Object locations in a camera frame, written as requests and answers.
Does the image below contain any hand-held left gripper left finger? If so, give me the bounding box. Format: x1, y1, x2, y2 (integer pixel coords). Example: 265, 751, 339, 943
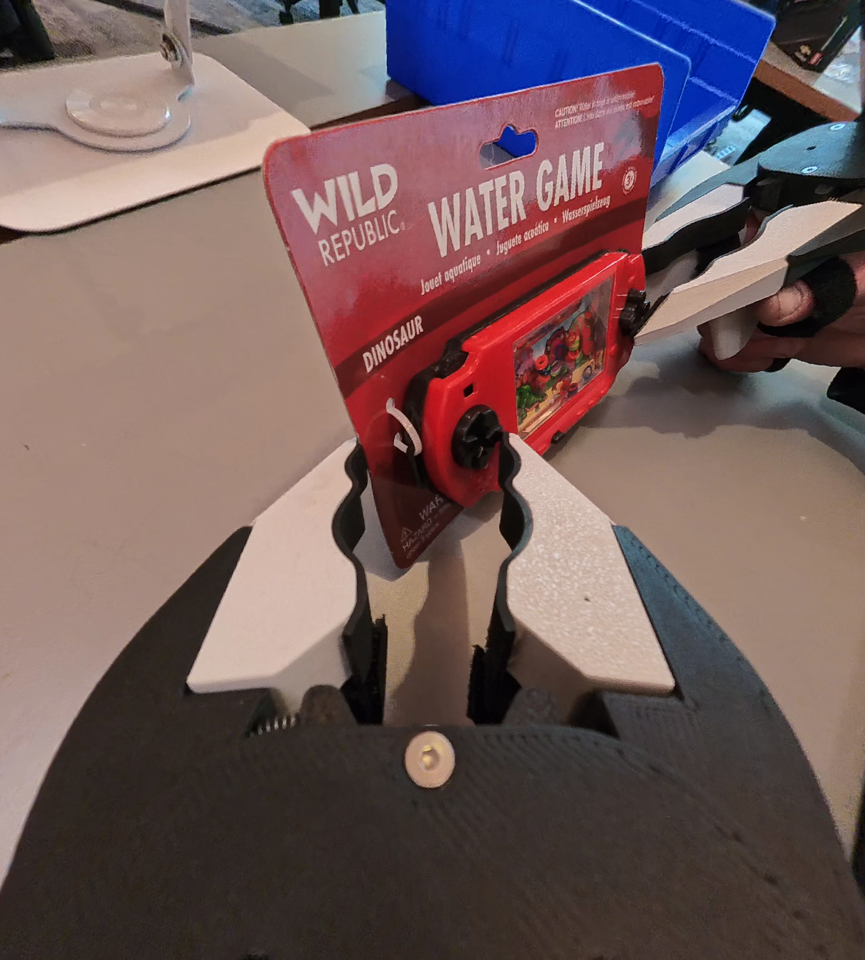
186, 438, 389, 725

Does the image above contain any red handheld toy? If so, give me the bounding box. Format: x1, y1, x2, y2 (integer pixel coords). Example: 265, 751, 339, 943
263, 63, 665, 571

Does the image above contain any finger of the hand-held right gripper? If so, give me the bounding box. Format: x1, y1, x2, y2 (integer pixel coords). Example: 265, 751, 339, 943
641, 174, 764, 290
631, 198, 865, 363

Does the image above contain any black printed box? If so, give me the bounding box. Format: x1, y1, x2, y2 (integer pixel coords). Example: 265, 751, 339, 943
770, 0, 861, 74

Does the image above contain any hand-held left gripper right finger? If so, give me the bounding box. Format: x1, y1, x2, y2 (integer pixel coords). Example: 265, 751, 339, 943
466, 433, 677, 725

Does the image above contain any wooden side table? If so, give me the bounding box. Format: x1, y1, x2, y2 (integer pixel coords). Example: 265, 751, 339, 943
747, 45, 865, 121

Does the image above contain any blue plastic bin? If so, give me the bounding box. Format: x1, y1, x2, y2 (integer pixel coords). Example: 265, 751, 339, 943
386, 0, 776, 170

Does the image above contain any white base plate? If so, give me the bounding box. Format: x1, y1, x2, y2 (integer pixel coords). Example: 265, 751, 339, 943
0, 52, 312, 232

